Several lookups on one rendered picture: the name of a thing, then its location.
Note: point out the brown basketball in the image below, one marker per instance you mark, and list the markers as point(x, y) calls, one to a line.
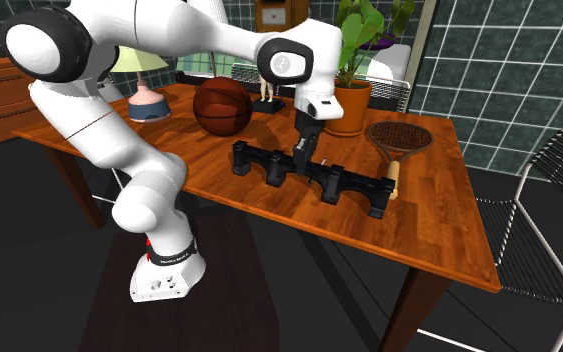
point(222, 107)

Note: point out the dark robot stand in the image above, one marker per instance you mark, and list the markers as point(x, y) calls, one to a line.
point(203, 322)

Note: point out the wooden table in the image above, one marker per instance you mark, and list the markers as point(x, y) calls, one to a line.
point(432, 214)

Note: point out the table lamp with pink base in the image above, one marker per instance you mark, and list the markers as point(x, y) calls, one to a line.
point(148, 105)

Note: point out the brown tennis racket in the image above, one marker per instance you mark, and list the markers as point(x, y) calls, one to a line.
point(400, 139)

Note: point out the small figure on black base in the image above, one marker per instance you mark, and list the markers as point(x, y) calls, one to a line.
point(267, 105)

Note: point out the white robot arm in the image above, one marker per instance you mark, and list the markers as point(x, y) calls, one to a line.
point(115, 141)

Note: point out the green plant in orange pot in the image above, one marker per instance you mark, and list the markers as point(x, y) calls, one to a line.
point(354, 105)

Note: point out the wooden wall cabinet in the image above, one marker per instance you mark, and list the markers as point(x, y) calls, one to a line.
point(281, 14)

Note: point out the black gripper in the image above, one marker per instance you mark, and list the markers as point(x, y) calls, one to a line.
point(308, 124)

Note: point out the black arched rack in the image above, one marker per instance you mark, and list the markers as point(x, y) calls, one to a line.
point(339, 181)

